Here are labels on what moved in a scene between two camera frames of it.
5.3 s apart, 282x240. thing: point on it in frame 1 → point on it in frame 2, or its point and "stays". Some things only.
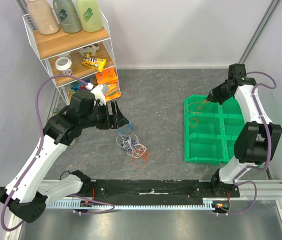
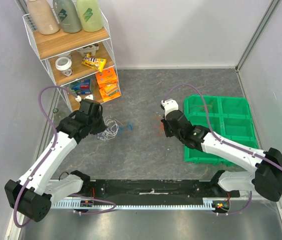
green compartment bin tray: (210, 129) stays
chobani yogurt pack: (91, 49) stays
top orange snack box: (107, 75) stays
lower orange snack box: (113, 91) stays
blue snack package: (80, 86) stays
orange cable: (195, 107) → (209, 108)
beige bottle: (44, 16) stays
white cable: (131, 142) → (111, 131)
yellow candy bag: (96, 63) stays
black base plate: (158, 189) stays
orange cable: (144, 158) → (160, 132)
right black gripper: (215, 94) → (167, 127)
